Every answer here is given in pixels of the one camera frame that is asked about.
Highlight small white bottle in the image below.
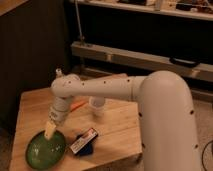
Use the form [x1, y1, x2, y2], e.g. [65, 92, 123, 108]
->
[56, 68, 64, 78]

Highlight metal pole stand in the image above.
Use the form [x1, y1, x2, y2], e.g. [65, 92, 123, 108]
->
[74, 0, 85, 45]

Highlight black white red box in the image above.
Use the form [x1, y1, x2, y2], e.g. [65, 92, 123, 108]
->
[70, 128, 98, 155]

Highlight black case handle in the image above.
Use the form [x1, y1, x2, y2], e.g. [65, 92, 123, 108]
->
[169, 57, 200, 68]

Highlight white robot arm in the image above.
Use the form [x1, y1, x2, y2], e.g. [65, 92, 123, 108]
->
[49, 71, 201, 171]

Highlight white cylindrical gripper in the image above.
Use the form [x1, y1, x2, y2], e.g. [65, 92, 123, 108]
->
[44, 97, 73, 140]

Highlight long grey case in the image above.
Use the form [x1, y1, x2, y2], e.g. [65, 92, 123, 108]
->
[71, 41, 213, 82]

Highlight orange carrot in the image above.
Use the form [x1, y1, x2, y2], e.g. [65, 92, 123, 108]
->
[70, 100, 87, 112]

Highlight cluttered shelf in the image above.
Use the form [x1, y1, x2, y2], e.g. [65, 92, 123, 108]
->
[69, 0, 213, 21]

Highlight green ceramic bowl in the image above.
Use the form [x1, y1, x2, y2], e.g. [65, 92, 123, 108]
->
[25, 131, 66, 171]

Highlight wooden table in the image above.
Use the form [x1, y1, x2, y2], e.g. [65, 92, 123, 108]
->
[9, 88, 142, 171]

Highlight blue object under box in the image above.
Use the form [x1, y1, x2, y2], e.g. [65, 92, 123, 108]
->
[77, 140, 94, 156]

